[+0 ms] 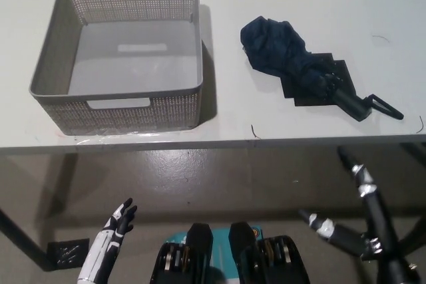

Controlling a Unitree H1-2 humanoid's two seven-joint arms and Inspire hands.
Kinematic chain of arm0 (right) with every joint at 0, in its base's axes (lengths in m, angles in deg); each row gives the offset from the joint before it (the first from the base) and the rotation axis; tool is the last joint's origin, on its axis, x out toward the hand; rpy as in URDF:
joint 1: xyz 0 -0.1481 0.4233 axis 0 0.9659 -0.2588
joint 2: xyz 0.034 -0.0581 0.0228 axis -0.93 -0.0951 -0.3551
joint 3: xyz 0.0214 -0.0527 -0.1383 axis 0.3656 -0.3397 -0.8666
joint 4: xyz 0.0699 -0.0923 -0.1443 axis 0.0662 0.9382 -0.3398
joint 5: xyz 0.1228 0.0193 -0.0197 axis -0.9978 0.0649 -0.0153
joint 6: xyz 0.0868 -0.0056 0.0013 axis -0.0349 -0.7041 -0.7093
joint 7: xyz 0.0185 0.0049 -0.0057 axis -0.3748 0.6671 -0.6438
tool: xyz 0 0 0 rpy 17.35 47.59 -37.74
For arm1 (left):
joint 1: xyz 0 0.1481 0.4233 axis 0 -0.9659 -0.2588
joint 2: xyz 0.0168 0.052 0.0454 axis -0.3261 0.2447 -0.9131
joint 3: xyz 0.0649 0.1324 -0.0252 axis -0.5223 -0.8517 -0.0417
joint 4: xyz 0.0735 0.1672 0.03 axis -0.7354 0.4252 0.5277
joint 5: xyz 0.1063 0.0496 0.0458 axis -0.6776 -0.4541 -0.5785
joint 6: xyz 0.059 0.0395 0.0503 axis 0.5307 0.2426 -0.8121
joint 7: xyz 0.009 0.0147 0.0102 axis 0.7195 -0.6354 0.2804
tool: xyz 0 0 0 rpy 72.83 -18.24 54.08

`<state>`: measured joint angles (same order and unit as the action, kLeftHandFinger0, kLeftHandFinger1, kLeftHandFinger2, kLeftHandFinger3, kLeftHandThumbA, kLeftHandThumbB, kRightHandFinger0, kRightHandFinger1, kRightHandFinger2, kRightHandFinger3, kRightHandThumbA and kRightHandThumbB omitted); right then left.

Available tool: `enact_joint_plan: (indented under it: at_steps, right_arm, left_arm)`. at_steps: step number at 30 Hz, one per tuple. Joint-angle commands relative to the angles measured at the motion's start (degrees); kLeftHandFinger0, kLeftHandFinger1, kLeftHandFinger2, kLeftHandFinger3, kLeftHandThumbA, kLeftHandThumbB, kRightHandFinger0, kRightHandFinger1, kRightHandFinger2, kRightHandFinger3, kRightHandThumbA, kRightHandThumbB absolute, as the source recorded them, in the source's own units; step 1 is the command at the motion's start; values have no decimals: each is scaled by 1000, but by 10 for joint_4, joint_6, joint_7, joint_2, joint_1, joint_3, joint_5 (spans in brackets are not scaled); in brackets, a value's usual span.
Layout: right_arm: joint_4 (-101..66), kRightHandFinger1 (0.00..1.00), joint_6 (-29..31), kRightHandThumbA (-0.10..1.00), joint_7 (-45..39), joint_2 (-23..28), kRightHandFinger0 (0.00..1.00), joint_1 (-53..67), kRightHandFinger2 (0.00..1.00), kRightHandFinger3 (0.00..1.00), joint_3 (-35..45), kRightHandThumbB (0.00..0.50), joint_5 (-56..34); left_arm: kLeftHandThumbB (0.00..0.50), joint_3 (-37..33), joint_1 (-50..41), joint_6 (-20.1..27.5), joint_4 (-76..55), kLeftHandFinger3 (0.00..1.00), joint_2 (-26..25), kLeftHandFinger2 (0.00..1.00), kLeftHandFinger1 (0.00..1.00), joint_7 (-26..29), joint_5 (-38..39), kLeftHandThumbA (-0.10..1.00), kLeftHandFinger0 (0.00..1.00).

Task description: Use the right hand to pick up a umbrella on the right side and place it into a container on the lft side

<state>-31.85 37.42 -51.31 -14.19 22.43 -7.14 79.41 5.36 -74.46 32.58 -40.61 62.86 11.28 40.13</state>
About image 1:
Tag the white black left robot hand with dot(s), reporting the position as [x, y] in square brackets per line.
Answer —
[103, 247]

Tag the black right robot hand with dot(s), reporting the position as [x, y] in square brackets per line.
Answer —
[374, 211]

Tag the navy umbrella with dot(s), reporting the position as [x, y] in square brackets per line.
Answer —
[276, 48]

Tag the black tape patch on floor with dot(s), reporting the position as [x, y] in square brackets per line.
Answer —
[68, 252]

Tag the black table leg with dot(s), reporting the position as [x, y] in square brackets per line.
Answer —
[23, 234]

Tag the black robot torso block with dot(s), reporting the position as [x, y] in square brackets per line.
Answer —
[266, 260]
[196, 257]

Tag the clear tape strip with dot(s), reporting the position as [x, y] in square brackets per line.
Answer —
[116, 137]

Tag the grey perforated plastic basket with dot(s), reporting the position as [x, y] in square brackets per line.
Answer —
[133, 116]

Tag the black tape patch on table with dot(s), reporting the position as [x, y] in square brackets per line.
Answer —
[344, 72]

